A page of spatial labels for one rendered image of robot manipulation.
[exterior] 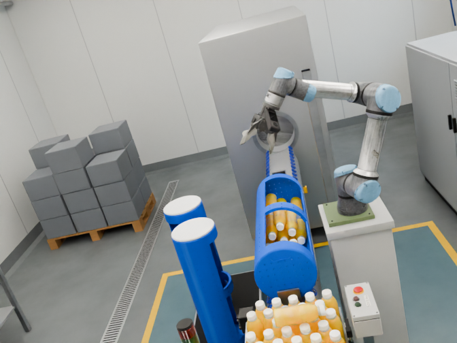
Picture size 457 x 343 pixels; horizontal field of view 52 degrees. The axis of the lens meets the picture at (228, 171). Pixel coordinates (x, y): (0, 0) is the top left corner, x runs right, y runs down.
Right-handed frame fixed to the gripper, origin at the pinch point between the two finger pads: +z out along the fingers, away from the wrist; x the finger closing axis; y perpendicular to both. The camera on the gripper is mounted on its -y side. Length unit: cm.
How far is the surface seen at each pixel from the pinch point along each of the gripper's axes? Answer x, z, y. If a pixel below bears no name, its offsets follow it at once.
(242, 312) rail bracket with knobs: -18, 70, -12
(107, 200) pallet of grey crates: -28, 172, 341
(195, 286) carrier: -33, 106, 67
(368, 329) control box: -43, 42, -56
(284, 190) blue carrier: -65, 31, 66
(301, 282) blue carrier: -40, 49, -15
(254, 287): -107, 127, 113
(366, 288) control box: -48, 33, -42
